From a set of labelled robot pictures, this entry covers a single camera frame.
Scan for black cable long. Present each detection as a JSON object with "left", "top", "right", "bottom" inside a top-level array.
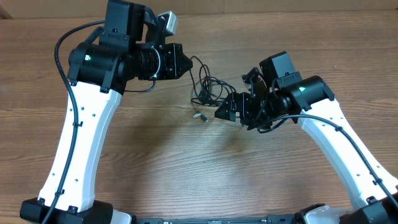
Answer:
[{"left": 190, "top": 62, "right": 231, "bottom": 106}]

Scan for black cable silver plug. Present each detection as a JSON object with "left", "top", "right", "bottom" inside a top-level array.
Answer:
[{"left": 189, "top": 56, "right": 208, "bottom": 123}]

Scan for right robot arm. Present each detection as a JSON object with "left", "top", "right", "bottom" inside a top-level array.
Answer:
[{"left": 215, "top": 52, "right": 397, "bottom": 223}]

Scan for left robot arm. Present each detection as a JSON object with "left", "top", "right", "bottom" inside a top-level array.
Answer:
[{"left": 20, "top": 1, "right": 193, "bottom": 224}]

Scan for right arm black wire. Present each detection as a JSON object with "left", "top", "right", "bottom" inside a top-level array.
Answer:
[{"left": 257, "top": 77, "right": 398, "bottom": 212}]

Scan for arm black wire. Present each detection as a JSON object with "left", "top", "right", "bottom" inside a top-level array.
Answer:
[
  {"left": 40, "top": 20, "right": 156, "bottom": 224},
  {"left": 257, "top": 77, "right": 398, "bottom": 212}
]

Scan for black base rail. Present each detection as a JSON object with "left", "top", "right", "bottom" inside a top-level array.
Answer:
[{"left": 132, "top": 214, "right": 305, "bottom": 224}]

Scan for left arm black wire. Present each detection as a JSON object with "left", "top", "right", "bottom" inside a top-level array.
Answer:
[{"left": 40, "top": 20, "right": 156, "bottom": 224}]

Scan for cardboard wall panel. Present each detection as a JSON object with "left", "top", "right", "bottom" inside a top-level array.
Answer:
[{"left": 1, "top": 0, "right": 397, "bottom": 19}]

